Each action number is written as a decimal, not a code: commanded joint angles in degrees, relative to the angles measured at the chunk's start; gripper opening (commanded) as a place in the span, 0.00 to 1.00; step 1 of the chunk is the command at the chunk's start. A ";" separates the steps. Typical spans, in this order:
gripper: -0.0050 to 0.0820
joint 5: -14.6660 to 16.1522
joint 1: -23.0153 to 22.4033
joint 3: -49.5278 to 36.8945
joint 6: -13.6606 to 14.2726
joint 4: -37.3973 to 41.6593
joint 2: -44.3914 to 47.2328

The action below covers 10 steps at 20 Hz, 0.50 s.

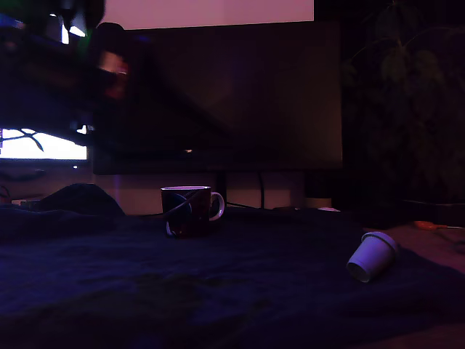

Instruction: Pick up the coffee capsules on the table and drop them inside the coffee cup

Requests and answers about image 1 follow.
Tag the white coffee capsule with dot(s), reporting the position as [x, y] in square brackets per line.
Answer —
[374, 254]

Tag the dark patterned coffee mug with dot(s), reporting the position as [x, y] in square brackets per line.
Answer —
[198, 214]

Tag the dark computer monitor with stand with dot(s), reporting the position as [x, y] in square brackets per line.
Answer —
[272, 98]

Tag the small pale flat box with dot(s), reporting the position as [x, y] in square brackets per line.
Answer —
[23, 201]

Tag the dark blue table cloth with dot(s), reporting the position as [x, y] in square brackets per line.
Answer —
[218, 283]

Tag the leafy houseplant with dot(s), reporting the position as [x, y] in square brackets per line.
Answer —
[399, 62]

